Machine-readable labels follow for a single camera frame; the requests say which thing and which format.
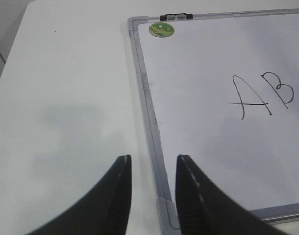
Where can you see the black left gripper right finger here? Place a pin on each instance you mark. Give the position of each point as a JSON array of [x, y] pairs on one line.
[[204, 209]]

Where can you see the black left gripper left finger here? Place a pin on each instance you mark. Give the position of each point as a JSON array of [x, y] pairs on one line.
[[104, 210]]

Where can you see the round green sticker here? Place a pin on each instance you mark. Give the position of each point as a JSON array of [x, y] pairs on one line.
[[161, 30]]

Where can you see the black board hanging clip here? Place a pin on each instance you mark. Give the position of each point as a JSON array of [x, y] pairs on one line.
[[178, 16]]

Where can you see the white board with grey frame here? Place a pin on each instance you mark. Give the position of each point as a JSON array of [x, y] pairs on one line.
[[223, 89]]

